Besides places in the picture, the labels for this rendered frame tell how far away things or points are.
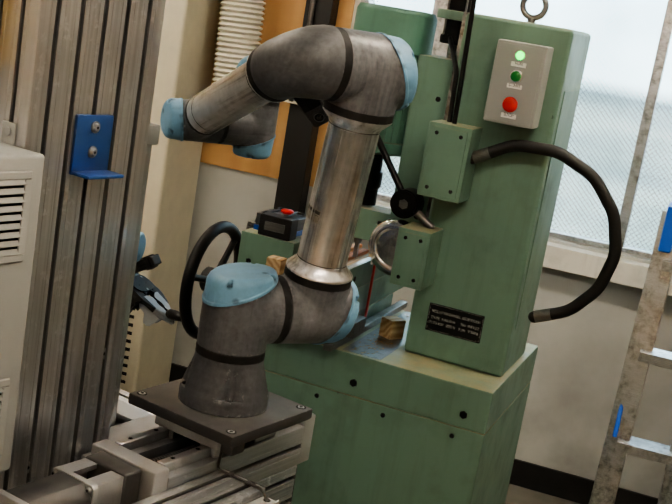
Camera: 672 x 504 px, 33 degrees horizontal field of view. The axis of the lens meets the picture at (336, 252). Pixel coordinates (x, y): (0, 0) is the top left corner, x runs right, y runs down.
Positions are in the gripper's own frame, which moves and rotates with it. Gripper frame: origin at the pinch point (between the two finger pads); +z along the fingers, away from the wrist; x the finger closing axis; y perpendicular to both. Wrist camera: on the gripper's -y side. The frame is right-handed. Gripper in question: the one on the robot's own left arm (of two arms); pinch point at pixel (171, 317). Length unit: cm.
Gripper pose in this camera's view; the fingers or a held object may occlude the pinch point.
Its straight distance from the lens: 272.1
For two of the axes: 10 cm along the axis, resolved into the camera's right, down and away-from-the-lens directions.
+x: -3.7, 1.5, -9.2
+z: 7.1, 6.8, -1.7
